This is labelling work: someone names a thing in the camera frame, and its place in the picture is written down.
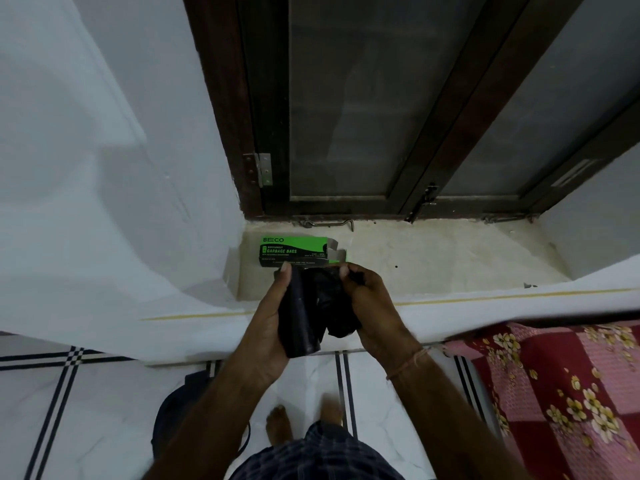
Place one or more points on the person's left hand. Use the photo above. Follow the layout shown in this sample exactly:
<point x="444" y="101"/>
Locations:
<point x="265" y="334"/>

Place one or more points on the red floral bedsheet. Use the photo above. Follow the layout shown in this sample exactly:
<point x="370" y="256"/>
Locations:
<point x="560" y="394"/>

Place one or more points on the person's right hand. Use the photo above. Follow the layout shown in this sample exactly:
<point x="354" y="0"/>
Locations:
<point x="375" y="314"/>

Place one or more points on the metal window hinge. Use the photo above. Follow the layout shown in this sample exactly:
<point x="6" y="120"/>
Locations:
<point x="261" y="169"/>

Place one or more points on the dark wooden window frame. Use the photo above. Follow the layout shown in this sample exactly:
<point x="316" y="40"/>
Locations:
<point x="400" y="104"/>

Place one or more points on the person's left foot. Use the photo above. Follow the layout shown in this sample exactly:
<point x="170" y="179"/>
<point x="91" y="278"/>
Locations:
<point x="278" y="423"/>

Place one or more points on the person's left forearm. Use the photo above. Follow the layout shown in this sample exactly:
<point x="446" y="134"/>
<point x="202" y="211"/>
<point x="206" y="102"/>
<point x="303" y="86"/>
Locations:
<point x="210" y="424"/>

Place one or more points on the black garbage bag roll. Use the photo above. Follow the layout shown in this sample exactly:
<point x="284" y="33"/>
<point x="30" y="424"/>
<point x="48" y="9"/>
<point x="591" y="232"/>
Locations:
<point x="312" y="314"/>

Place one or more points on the person's left thumb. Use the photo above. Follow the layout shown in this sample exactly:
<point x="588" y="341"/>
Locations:
<point x="285" y="279"/>

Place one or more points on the person's right forearm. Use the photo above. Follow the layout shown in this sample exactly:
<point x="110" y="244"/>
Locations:
<point x="450" y="419"/>

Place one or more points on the dark checkered shorts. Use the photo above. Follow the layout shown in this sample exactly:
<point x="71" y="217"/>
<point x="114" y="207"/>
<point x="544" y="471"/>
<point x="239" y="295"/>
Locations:
<point x="325" y="454"/>

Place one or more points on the orange wrist thread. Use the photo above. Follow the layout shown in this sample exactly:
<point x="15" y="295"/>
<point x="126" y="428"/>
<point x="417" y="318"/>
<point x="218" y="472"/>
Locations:
<point x="407" y="363"/>

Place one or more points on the person's right foot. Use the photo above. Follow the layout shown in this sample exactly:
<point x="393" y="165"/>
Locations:
<point x="331" y="408"/>

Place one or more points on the metal window stay hook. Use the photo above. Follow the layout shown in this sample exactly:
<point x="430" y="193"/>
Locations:
<point x="327" y="224"/>

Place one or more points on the metal window latch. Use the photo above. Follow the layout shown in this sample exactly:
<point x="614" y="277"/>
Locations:
<point x="422" y="202"/>

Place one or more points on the person's foot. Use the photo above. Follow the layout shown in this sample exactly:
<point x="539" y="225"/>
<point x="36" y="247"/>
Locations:
<point x="331" y="408"/>
<point x="278" y="423"/>

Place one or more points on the person's right thumb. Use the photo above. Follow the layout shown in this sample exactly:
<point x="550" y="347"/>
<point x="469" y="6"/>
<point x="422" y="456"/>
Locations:
<point x="346" y="282"/>

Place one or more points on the green garbage bag box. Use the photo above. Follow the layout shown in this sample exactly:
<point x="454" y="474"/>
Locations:
<point x="295" y="252"/>

